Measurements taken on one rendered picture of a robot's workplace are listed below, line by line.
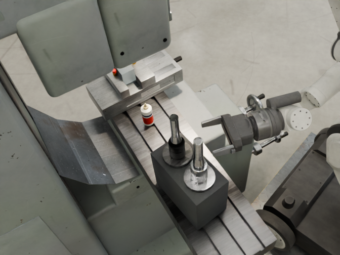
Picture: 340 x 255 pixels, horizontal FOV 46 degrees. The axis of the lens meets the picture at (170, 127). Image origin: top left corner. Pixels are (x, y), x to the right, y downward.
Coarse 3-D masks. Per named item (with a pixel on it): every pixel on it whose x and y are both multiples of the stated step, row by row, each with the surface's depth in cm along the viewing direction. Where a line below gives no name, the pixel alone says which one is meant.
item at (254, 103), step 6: (252, 96) 184; (258, 96) 184; (264, 96) 184; (252, 102) 188; (258, 102) 182; (240, 108) 183; (246, 108) 186; (252, 108) 186; (258, 108) 186; (246, 114) 183
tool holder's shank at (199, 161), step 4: (196, 140) 98; (200, 140) 98; (196, 144) 97; (200, 144) 97; (196, 148) 98; (200, 148) 98; (196, 152) 100; (200, 152) 100; (196, 156) 102; (200, 156) 101; (196, 160) 103; (200, 160) 103; (196, 164) 104; (200, 164) 104
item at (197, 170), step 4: (192, 160) 107; (204, 160) 107; (192, 164) 107; (204, 164) 106; (192, 168) 106; (196, 168) 106; (200, 168) 106; (204, 168) 106; (196, 172) 106; (200, 172) 106
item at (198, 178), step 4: (192, 172) 107; (204, 172) 107; (192, 176) 109; (196, 176) 108; (200, 176) 107; (204, 176) 109; (192, 180) 111; (196, 180) 110; (200, 180) 109; (204, 180) 110
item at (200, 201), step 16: (192, 144) 120; (160, 160) 118; (176, 160) 116; (208, 160) 117; (160, 176) 124; (176, 176) 114; (208, 176) 112; (176, 192) 119; (192, 192) 111; (208, 192) 111; (224, 192) 116; (192, 208) 114; (208, 208) 116; (224, 208) 126; (192, 224) 124
